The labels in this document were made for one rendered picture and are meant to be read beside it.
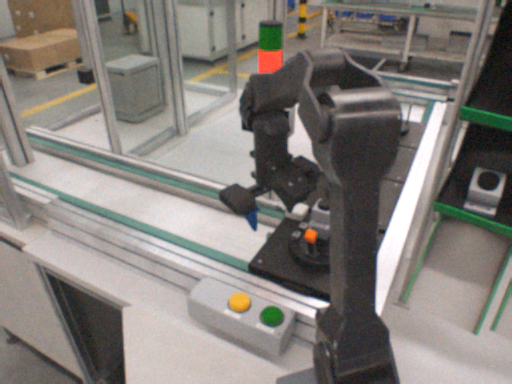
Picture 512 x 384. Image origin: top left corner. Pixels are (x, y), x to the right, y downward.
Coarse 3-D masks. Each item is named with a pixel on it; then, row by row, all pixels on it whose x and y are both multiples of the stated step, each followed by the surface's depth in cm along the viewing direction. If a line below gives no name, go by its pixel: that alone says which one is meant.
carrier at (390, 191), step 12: (324, 180) 113; (384, 180) 113; (312, 192) 108; (324, 192) 108; (384, 192) 108; (396, 192) 108; (312, 204) 103; (384, 204) 103; (396, 204) 104; (384, 216) 99; (384, 228) 95
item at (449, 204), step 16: (480, 128) 70; (464, 144) 67; (480, 144) 68; (496, 144) 68; (464, 160) 67; (480, 160) 67; (496, 160) 66; (448, 176) 64; (464, 176) 66; (448, 192) 65; (464, 192) 64; (432, 208) 63; (448, 208) 61; (496, 208) 61; (480, 224) 59; (496, 224) 57
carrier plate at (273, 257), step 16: (288, 224) 96; (272, 240) 91; (288, 240) 91; (256, 256) 87; (272, 256) 87; (288, 256) 87; (256, 272) 84; (272, 272) 82; (288, 272) 82; (304, 272) 82; (320, 272) 82; (304, 288) 80; (320, 288) 79
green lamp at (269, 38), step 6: (258, 30) 81; (264, 30) 79; (270, 30) 79; (276, 30) 79; (258, 36) 82; (264, 36) 80; (270, 36) 80; (276, 36) 80; (258, 42) 82; (264, 42) 81; (270, 42) 80; (276, 42) 81; (258, 48) 83; (264, 48) 81; (270, 48) 81; (276, 48) 81
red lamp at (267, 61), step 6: (258, 54) 84; (264, 54) 82; (270, 54) 82; (276, 54) 82; (258, 60) 84; (264, 60) 83; (270, 60) 82; (276, 60) 83; (258, 66) 85; (264, 66) 83; (270, 66) 83; (276, 66) 83; (258, 72) 86
